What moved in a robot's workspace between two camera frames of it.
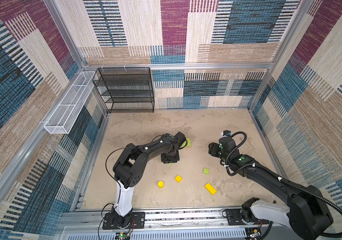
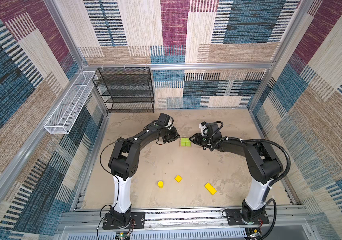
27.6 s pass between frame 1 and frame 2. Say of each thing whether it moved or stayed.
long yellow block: stayed
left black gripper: moved
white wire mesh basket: stayed
